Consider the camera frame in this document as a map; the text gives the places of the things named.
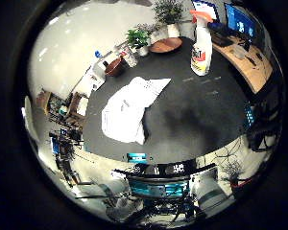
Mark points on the small plant in white pot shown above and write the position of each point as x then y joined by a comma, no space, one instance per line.
137,38

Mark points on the computer monitor white screen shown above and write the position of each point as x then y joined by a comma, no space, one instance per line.
205,6

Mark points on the small blue object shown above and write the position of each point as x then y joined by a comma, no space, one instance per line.
98,54

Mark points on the clear glass jar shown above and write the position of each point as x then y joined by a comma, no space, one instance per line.
131,59

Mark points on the white cylindrical container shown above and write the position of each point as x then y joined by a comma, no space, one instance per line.
209,191

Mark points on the round wooden plate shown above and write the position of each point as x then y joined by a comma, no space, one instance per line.
165,45

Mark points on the brown wooden bowl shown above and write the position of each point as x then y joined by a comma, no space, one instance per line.
115,68

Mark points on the white cloth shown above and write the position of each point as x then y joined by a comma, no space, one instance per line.
124,115

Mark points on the clear plastic container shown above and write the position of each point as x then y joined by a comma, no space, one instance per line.
240,52

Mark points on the large plant in white pot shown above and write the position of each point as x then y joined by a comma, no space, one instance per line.
168,12

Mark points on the computer monitor blue screen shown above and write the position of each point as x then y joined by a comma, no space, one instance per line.
240,21

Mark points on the wooden shelf crate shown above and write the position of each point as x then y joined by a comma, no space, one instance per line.
72,107

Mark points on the white spray bottle orange trigger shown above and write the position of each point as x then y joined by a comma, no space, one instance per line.
201,48

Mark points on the teal tag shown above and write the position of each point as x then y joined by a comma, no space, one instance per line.
136,158

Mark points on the curved wooden desk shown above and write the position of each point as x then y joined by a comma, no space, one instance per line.
253,73

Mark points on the bare dried branch plant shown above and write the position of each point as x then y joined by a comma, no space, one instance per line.
232,167

